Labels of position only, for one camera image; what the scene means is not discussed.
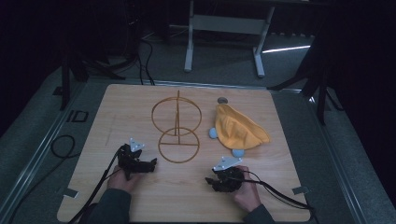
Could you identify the white metal table frame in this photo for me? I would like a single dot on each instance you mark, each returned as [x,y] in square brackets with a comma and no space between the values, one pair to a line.
[224,25]

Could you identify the yellow cloth hat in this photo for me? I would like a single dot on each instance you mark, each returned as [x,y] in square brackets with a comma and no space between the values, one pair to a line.
[238,129]

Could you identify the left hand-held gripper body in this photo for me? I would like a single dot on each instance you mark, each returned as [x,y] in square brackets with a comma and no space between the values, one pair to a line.
[132,161]

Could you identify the black tripod stand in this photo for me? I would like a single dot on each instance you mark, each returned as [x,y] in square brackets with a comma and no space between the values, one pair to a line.
[320,87]
[67,77]

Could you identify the person's left hand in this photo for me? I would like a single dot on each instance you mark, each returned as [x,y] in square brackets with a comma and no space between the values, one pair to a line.
[120,183]

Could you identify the person's right hand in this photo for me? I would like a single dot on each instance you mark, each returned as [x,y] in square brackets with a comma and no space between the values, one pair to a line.
[249,194]

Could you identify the grey tape piece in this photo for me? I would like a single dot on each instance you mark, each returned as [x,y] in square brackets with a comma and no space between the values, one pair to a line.
[71,193]
[300,190]

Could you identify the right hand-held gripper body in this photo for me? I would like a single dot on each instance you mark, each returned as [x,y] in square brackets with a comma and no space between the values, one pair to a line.
[229,177]

